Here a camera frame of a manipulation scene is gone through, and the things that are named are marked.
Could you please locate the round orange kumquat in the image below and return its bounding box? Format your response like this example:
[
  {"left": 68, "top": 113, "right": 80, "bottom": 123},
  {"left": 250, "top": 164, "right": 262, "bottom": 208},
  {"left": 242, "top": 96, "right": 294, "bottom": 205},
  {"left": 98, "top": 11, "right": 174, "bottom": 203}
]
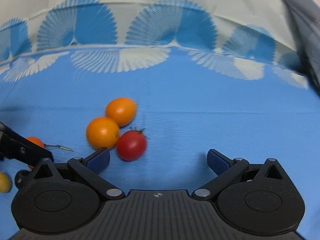
[{"left": 86, "top": 117, "right": 120, "bottom": 150}]

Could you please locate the grey cloth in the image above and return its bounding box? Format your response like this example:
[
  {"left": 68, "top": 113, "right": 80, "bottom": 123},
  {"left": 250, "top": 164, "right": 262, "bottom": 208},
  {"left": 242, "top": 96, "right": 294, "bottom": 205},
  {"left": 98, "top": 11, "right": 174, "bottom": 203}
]
[{"left": 272, "top": 0, "right": 320, "bottom": 93}]

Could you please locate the blue fan-print bedsheet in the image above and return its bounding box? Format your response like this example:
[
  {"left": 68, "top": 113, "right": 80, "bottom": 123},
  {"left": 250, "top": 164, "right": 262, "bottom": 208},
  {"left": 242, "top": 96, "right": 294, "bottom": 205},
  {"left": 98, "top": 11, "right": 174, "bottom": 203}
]
[{"left": 0, "top": 0, "right": 320, "bottom": 240}]

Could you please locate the red cherry tomato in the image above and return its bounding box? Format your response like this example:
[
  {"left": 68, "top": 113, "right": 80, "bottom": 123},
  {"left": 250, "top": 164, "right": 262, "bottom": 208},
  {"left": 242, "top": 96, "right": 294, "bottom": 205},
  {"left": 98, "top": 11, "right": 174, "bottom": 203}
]
[{"left": 116, "top": 127, "right": 147, "bottom": 162}]

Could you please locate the small yellow fruit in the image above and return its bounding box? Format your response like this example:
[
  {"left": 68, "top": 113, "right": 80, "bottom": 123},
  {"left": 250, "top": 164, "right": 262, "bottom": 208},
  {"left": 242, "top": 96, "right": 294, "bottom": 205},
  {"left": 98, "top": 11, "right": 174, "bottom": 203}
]
[{"left": 0, "top": 172, "right": 12, "bottom": 193}]

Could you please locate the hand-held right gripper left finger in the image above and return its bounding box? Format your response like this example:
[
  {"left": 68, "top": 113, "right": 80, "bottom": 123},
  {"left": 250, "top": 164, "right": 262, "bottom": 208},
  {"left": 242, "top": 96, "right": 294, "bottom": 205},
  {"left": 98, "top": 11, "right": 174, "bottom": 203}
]
[{"left": 30, "top": 147, "right": 125, "bottom": 201}]

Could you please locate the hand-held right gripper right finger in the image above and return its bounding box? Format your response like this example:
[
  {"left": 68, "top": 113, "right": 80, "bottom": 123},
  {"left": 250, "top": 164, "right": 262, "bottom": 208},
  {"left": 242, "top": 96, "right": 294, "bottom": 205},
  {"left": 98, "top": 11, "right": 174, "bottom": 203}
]
[{"left": 191, "top": 149, "right": 284, "bottom": 202}]

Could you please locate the orange mandarin with leaf stem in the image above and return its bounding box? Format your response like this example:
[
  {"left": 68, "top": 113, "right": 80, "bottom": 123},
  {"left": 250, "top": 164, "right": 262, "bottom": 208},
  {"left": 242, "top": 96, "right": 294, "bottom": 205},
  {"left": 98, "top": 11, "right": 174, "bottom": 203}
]
[{"left": 25, "top": 137, "right": 74, "bottom": 170}]

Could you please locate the small oval orange kumquat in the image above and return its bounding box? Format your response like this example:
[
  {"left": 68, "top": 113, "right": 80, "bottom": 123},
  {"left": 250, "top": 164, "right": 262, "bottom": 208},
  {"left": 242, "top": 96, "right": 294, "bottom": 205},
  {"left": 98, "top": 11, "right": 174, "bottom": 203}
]
[{"left": 105, "top": 97, "right": 138, "bottom": 127}]

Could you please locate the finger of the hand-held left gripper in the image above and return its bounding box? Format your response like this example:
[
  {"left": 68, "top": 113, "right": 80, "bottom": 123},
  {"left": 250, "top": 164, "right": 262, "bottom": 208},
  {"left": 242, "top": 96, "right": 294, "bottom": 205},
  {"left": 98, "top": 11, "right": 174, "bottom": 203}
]
[
  {"left": 14, "top": 169, "right": 33, "bottom": 189},
  {"left": 0, "top": 121, "right": 54, "bottom": 167}
]

